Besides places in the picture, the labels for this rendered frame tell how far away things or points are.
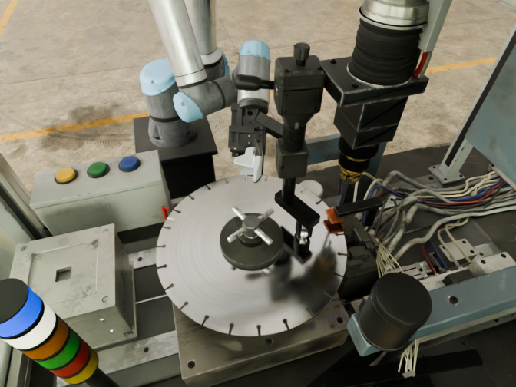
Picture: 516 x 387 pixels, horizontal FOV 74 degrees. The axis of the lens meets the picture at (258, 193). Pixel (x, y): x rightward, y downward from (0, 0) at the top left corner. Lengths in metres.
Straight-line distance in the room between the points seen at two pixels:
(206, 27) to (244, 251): 0.65
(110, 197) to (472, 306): 0.71
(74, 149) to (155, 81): 1.58
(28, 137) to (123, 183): 2.02
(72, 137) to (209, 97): 1.86
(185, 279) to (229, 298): 0.08
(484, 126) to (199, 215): 0.46
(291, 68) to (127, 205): 0.56
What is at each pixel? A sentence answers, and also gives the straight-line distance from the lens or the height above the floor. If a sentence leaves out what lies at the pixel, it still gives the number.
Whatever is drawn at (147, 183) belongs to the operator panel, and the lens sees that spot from 0.82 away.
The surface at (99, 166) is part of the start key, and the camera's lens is 0.88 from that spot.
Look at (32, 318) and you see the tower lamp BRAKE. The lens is 0.40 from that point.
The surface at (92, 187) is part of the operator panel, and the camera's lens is 0.85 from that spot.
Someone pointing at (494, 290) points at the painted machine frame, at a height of 1.05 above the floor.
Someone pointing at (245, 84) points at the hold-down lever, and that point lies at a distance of 0.48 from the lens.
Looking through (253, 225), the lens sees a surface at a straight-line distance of 0.56.
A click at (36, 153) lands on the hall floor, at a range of 2.63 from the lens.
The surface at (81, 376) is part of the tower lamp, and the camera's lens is 0.53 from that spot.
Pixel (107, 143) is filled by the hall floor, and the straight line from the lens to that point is 2.50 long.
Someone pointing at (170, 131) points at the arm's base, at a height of 0.80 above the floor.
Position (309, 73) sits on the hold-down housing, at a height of 1.25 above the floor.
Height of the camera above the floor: 1.45
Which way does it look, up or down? 47 degrees down
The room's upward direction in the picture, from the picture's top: straight up
